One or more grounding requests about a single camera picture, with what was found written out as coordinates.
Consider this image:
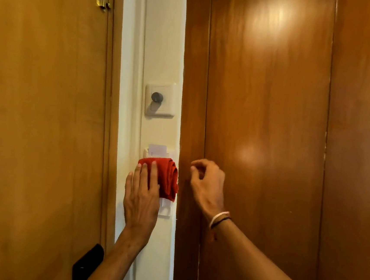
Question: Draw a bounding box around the person's left hand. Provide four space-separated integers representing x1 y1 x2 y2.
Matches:
119 158 165 244

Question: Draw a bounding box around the person's right hand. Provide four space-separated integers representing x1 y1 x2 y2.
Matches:
185 158 229 221

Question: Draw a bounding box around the red cloth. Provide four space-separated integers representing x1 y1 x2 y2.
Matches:
134 155 182 203

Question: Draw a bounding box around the person's left forearm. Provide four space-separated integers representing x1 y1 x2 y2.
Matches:
82 224 151 280

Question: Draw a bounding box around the person's right forearm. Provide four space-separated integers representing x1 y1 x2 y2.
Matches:
205 218 332 280

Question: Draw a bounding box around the white key card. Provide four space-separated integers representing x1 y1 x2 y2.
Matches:
147 143 168 159

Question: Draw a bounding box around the white key card holder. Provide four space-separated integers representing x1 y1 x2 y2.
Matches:
137 147 180 218

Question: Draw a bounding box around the white wrist band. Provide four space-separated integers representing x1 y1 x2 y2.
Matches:
209 209 231 230

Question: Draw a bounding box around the black wrist band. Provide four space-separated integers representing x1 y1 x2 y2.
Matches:
210 215 232 231

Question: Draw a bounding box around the wooden wardrobe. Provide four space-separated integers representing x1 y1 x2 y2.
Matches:
159 0 370 280

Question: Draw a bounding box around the black door lock plate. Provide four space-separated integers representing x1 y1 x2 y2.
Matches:
71 241 106 280

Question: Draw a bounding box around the wooden door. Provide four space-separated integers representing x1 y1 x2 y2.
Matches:
0 0 131 280

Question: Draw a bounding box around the wooden door frame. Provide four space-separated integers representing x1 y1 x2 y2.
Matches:
82 0 139 256

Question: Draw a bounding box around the white dimmer switch plate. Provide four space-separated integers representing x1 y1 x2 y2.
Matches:
143 81 178 119

